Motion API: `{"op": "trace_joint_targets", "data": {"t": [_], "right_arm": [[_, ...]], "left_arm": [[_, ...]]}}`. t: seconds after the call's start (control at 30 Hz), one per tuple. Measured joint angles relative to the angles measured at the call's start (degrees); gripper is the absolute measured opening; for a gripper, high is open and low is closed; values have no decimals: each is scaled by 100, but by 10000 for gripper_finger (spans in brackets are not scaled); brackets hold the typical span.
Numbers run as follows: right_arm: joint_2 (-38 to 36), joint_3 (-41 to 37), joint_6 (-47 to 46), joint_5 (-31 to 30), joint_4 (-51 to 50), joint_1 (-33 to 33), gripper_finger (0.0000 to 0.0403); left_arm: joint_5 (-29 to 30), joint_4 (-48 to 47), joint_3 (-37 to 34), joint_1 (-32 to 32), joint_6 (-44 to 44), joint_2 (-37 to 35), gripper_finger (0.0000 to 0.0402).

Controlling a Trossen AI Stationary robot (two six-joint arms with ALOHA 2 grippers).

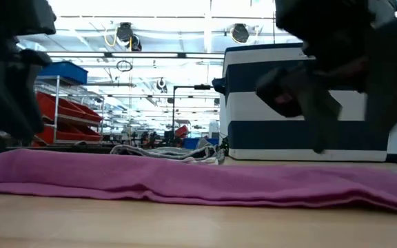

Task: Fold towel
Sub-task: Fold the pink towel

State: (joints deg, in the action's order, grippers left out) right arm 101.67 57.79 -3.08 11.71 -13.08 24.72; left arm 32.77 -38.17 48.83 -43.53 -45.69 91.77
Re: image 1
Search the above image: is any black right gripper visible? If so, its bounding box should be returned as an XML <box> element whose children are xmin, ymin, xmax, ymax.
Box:
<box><xmin>255</xmin><ymin>0</ymin><xmax>397</xmax><ymax>154</ymax></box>

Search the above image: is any grey white-checked towel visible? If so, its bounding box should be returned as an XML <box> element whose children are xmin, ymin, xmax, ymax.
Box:
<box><xmin>110</xmin><ymin>137</ymin><xmax>226</xmax><ymax>165</ymax></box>

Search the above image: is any magenta towel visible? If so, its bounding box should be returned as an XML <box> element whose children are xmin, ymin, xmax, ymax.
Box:
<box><xmin>0</xmin><ymin>148</ymin><xmax>397</xmax><ymax>216</ymax></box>

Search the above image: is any black ceiling cable reel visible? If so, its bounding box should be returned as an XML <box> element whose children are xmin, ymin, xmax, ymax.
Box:
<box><xmin>230</xmin><ymin>23</ymin><xmax>256</xmax><ymax>45</ymax></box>
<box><xmin>103</xmin><ymin>22</ymin><xmax>143</xmax><ymax>52</ymax></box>

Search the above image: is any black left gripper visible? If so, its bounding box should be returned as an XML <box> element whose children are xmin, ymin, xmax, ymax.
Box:
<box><xmin>0</xmin><ymin>0</ymin><xmax>57</xmax><ymax>144</ymax></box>

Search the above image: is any navy white striped basket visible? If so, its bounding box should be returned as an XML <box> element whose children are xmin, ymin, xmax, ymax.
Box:
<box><xmin>212</xmin><ymin>43</ymin><xmax>389</xmax><ymax>162</ymax></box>

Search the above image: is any metal shelf rack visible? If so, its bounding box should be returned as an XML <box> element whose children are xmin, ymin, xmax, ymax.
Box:
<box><xmin>34</xmin><ymin>63</ymin><xmax>105</xmax><ymax>145</ymax></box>

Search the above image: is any hanging black cable coil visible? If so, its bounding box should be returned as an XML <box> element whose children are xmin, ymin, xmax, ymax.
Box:
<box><xmin>116</xmin><ymin>59</ymin><xmax>133</xmax><ymax>73</ymax></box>

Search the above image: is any blue floor crate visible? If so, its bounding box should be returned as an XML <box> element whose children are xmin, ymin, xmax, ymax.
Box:
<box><xmin>183</xmin><ymin>137</ymin><xmax>220</xmax><ymax>151</ymax></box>

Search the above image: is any red background object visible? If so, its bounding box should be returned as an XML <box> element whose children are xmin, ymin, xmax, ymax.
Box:
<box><xmin>174</xmin><ymin>125</ymin><xmax>190</xmax><ymax>138</ymax></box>

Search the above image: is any small black ceiling reel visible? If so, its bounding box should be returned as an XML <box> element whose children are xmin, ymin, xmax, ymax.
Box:
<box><xmin>156</xmin><ymin>77</ymin><xmax>168</xmax><ymax>94</ymax></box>

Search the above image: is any black table frame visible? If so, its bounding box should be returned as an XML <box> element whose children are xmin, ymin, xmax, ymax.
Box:
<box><xmin>0</xmin><ymin>144</ymin><xmax>397</xmax><ymax>165</ymax></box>

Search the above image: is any blue storage bin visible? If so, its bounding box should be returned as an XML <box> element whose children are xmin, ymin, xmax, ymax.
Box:
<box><xmin>39</xmin><ymin>61</ymin><xmax>89</xmax><ymax>85</ymax></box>

